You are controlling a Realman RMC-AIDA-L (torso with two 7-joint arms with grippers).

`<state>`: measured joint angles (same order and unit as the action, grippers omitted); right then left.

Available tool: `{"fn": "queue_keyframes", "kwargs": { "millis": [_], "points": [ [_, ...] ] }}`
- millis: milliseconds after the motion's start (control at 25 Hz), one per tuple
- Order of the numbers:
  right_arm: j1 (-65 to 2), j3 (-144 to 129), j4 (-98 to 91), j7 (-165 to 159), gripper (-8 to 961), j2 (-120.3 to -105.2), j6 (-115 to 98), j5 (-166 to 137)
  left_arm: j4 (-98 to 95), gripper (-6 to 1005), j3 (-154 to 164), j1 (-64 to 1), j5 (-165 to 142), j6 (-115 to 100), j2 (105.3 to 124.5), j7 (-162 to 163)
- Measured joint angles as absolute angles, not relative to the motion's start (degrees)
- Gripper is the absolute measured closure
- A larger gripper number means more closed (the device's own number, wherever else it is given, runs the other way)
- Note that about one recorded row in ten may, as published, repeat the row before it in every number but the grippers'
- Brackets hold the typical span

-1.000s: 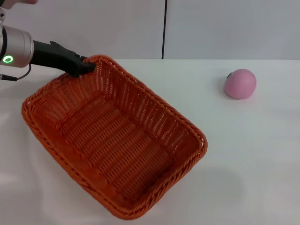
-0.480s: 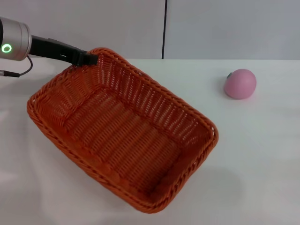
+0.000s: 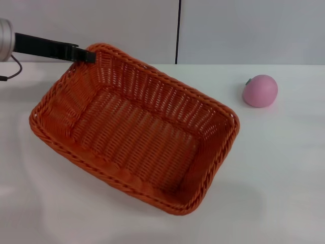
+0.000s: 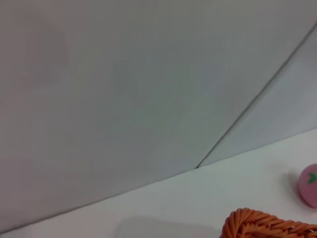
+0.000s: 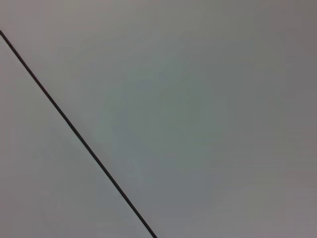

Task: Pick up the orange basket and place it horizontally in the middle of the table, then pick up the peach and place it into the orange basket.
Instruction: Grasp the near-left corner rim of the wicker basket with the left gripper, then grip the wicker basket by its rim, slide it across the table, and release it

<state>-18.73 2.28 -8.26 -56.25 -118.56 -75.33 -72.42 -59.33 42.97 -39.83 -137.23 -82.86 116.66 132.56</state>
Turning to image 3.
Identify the orange woven plastic basket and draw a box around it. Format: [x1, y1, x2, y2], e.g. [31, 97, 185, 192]
[28, 42, 241, 217]

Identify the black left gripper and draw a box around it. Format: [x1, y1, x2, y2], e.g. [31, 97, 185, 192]
[14, 32, 98, 64]

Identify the pink peach toy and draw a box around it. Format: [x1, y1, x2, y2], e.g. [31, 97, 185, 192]
[242, 74, 279, 109]

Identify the black vertical wall strip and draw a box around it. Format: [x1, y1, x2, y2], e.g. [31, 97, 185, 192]
[174, 0, 183, 65]

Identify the thin black cable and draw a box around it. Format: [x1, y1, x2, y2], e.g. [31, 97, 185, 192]
[0, 54, 23, 82]

